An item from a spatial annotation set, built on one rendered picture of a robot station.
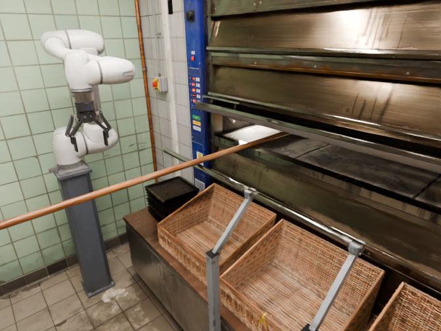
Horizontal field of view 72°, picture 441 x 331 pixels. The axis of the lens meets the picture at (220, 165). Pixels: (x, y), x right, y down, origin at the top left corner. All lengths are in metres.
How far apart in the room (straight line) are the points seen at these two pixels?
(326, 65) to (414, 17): 0.34
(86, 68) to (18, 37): 1.07
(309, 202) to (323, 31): 0.79
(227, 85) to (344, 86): 0.72
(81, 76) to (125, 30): 1.27
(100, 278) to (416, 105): 2.28
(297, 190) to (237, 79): 0.70
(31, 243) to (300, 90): 2.26
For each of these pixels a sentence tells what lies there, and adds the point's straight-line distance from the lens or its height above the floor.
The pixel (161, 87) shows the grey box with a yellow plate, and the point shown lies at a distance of 2.38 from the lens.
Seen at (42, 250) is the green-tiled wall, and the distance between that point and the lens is 2.86.
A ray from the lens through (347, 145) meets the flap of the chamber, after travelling 1.23.
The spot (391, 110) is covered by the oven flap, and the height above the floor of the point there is 1.52.
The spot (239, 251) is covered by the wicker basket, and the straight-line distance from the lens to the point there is 1.64.
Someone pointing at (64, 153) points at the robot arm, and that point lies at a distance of 2.10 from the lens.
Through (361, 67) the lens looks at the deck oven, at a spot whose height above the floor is 1.66.
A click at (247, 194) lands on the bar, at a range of 1.30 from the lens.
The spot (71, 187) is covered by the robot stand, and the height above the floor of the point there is 0.91.
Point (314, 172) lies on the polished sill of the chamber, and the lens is 1.53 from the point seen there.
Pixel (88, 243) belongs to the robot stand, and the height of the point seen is 0.45.
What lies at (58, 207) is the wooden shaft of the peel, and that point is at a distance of 1.32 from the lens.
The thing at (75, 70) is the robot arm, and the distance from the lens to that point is 1.41.
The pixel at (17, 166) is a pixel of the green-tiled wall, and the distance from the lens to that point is 2.55.
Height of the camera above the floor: 1.78
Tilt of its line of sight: 23 degrees down
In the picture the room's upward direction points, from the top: 1 degrees counter-clockwise
